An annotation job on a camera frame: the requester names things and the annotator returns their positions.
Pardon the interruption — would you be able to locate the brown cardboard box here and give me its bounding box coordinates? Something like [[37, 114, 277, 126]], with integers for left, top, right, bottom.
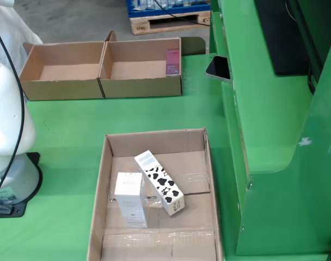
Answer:
[[19, 41, 106, 101], [96, 30, 207, 99]]

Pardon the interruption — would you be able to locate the shallow cardboard tray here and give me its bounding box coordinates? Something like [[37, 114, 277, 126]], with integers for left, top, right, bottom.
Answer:
[[86, 128, 224, 261]]

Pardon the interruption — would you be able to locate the cow print carton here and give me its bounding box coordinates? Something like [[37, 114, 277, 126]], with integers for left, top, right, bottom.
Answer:
[[134, 150, 186, 217]]

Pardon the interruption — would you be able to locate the small pink carton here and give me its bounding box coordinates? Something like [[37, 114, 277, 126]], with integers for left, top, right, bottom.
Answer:
[[165, 49, 181, 77]]

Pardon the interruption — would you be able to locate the white silver cosmetic carton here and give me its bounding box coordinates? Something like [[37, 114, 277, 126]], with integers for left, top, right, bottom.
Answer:
[[114, 172, 149, 229]]

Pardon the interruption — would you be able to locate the black smartphone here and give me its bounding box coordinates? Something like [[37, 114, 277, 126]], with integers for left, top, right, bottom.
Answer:
[[205, 55, 232, 84]]

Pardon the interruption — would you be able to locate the wooden pallet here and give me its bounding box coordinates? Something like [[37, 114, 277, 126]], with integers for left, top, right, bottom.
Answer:
[[129, 10, 211, 35]]

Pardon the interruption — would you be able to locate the green metal workstation stand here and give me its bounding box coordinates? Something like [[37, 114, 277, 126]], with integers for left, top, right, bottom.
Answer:
[[209, 0, 331, 261]]

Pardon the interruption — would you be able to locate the black monitor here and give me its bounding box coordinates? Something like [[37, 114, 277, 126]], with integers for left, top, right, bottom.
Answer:
[[254, 0, 324, 76]]

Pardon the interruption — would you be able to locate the thin black cable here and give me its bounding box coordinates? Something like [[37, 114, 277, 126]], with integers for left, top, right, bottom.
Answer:
[[154, 0, 210, 27]]

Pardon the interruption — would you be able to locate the blue wire mesh cage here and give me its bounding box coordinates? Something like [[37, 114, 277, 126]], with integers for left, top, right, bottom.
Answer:
[[126, 0, 212, 18]]

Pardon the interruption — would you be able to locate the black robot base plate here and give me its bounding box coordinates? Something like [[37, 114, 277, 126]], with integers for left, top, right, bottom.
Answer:
[[0, 152, 44, 218]]

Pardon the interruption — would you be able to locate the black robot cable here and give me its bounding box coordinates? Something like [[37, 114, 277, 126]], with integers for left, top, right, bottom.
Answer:
[[0, 17, 26, 204]]

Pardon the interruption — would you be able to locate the black monitor cable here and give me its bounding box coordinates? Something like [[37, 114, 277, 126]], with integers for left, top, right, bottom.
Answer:
[[307, 64, 318, 95]]

